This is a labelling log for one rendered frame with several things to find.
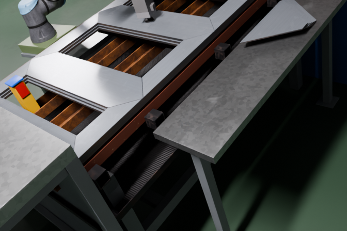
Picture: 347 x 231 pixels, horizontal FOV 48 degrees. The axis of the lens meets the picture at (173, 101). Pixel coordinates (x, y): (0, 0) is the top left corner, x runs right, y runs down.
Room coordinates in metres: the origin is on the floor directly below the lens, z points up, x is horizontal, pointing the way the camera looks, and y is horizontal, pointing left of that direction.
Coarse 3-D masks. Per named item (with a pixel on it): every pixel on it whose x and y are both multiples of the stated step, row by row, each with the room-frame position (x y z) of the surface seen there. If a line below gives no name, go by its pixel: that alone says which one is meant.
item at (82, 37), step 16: (128, 32) 1.64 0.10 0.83; (144, 32) 1.57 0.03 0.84; (64, 48) 1.68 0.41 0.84; (32, 80) 1.50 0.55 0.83; (0, 96) 1.45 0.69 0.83; (64, 96) 1.31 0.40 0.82; (80, 96) 1.24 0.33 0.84; (128, 112) 1.05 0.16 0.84; (112, 128) 1.00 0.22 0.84; (96, 144) 0.95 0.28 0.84; (80, 160) 0.90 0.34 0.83
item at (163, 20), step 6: (168, 12) 1.67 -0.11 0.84; (174, 12) 1.65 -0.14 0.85; (162, 18) 1.64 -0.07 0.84; (168, 18) 1.62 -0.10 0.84; (174, 18) 1.60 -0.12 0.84; (156, 24) 1.60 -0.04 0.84; (162, 24) 1.58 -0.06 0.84; (144, 30) 1.58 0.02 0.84; (150, 30) 1.56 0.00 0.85; (156, 30) 1.54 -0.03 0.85
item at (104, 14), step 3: (117, 6) 1.94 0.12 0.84; (108, 9) 1.94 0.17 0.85; (111, 9) 1.92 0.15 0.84; (114, 9) 1.91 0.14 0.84; (102, 12) 1.92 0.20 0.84; (105, 12) 1.91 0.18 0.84; (108, 12) 1.90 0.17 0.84; (111, 12) 1.89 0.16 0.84; (99, 15) 1.90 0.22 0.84; (102, 15) 1.89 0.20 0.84; (105, 15) 1.87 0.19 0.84; (99, 18) 1.87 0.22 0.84; (102, 18) 1.85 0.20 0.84
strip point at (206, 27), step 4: (208, 20) 1.48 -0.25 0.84; (204, 24) 1.45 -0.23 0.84; (208, 24) 1.44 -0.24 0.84; (200, 28) 1.43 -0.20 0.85; (204, 28) 1.42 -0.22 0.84; (208, 28) 1.41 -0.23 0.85; (212, 28) 1.40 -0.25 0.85; (192, 32) 1.42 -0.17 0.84; (196, 32) 1.41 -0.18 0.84; (200, 32) 1.40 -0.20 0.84; (204, 32) 1.39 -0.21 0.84; (208, 32) 1.38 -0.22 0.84; (188, 36) 1.40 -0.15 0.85; (192, 36) 1.39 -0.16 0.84; (196, 36) 1.38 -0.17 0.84
